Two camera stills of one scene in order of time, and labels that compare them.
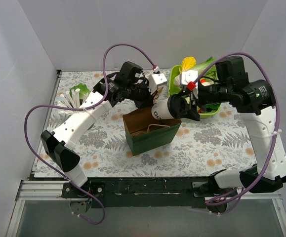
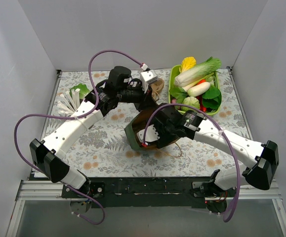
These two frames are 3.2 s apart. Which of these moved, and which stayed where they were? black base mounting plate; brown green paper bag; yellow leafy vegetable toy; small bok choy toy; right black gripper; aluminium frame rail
Moved: right black gripper; brown green paper bag
Stayed: yellow leafy vegetable toy; small bok choy toy; black base mounting plate; aluminium frame rail
